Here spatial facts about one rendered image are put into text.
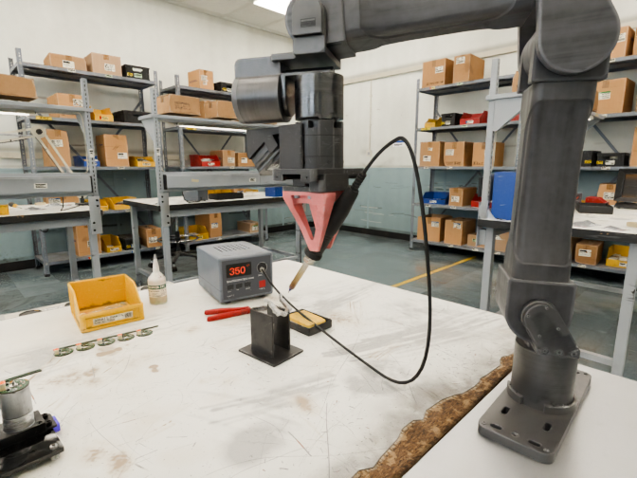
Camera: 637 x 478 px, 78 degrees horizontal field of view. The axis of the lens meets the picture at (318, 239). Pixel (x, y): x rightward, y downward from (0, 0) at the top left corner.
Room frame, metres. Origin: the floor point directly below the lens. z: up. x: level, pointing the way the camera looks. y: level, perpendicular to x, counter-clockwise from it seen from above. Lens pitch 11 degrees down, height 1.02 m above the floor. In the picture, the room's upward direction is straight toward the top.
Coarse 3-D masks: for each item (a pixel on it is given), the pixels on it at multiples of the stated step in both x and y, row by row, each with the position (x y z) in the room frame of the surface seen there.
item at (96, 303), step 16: (80, 288) 0.70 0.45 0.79; (96, 288) 0.72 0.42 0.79; (112, 288) 0.74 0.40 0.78; (128, 288) 0.73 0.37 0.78; (80, 304) 0.70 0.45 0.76; (96, 304) 0.72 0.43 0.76; (112, 304) 0.73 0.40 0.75; (128, 304) 0.73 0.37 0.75; (80, 320) 0.60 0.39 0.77; (96, 320) 0.62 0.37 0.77; (112, 320) 0.63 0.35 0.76; (128, 320) 0.65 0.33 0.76
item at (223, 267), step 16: (208, 256) 0.78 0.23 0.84; (224, 256) 0.75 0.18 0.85; (240, 256) 0.75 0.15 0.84; (256, 256) 0.77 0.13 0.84; (208, 272) 0.79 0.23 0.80; (224, 272) 0.73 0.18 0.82; (240, 272) 0.75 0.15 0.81; (256, 272) 0.77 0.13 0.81; (272, 272) 0.79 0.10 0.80; (208, 288) 0.79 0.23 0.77; (224, 288) 0.73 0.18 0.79; (240, 288) 0.75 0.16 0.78; (256, 288) 0.77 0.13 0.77; (272, 288) 0.79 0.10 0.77
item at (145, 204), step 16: (224, 128) 3.28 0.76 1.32; (240, 128) 3.38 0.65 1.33; (256, 128) 3.50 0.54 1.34; (160, 160) 2.75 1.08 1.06; (160, 176) 2.74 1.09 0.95; (160, 192) 2.74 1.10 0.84; (144, 208) 2.89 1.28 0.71; (176, 208) 2.81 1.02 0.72; (192, 208) 2.89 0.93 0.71; (208, 208) 3.02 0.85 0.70; (224, 208) 3.12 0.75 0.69; (240, 208) 3.22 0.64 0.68; (256, 208) 3.34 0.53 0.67; (144, 272) 3.09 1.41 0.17
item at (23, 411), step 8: (16, 384) 0.35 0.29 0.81; (16, 392) 0.34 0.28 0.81; (24, 392) 0.34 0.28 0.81; (0, 400) 0.33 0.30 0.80; (8, 400) 0.33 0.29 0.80; (16, 400) 0.34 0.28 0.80; (24, 400) 0.34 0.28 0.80; (0, 408) 0.34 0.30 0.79; (8, 408) 0.33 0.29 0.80; (16, 408) 0.34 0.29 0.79; (24, 408) 0.34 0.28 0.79; (32, 408) 0.35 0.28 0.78; (8, 416) 0.33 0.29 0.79; (16, 416) 0.33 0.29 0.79; (24, 416) 0.34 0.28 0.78; (32, 416) 0.35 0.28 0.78; (8, 424) 0.33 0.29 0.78; (16, 424) 0.33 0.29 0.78; (24, 424) 0.34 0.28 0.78; (8, 432) 0.33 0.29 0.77
